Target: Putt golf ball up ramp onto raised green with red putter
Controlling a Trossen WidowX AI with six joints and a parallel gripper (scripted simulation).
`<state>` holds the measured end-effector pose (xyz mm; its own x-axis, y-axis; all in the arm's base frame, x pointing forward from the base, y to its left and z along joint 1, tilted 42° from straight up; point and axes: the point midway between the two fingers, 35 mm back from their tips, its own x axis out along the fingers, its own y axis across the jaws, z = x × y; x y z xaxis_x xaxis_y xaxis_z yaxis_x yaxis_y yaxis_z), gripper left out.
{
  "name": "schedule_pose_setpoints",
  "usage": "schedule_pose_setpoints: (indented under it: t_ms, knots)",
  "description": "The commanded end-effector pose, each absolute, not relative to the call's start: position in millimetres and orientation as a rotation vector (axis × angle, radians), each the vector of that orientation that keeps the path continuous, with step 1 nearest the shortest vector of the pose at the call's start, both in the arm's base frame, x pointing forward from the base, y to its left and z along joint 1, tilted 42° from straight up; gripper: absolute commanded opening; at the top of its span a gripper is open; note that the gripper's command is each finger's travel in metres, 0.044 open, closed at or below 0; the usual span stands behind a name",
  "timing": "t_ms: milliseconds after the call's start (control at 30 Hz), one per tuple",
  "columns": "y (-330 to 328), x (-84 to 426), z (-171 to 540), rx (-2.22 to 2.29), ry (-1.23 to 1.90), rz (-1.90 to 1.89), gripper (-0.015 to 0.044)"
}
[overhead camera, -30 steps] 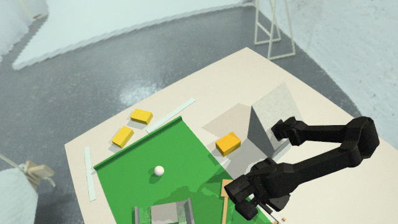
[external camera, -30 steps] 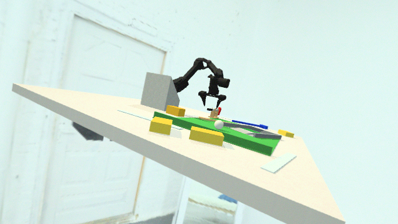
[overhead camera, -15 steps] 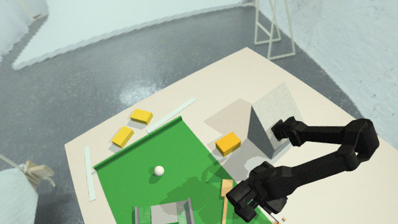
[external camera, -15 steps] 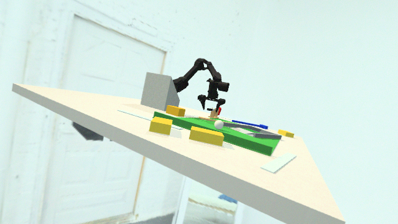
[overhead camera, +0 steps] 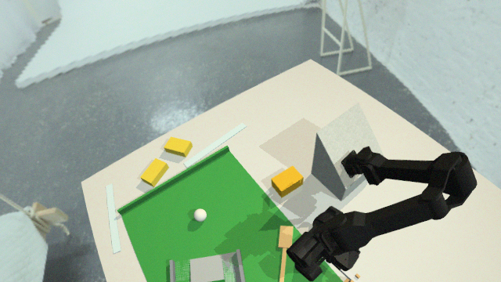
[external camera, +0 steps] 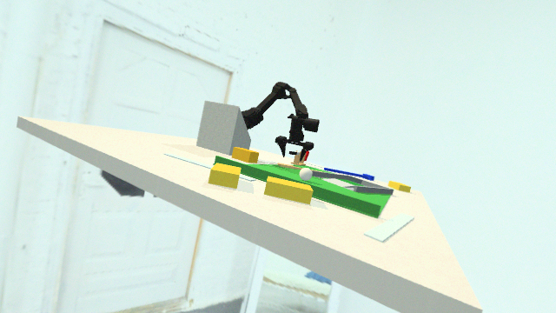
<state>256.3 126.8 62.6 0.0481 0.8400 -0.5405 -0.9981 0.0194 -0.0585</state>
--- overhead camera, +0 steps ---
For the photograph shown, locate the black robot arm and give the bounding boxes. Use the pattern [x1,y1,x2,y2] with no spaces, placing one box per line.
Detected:
[286,146,478,271]

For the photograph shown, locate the white golf ball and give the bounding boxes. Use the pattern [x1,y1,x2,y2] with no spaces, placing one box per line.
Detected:
[193,208,207,222]

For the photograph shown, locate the yellow rectangular block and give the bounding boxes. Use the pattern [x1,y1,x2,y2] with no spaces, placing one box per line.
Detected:
[272,166,304,198]
[164,137,193,157]
[140,158,169,187]

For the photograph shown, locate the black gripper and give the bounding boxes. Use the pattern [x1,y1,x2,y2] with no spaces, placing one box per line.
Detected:
[294,251,328,281]

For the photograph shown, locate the green flat mat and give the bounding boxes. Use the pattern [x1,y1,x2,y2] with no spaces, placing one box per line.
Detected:
[121,151,301,282]

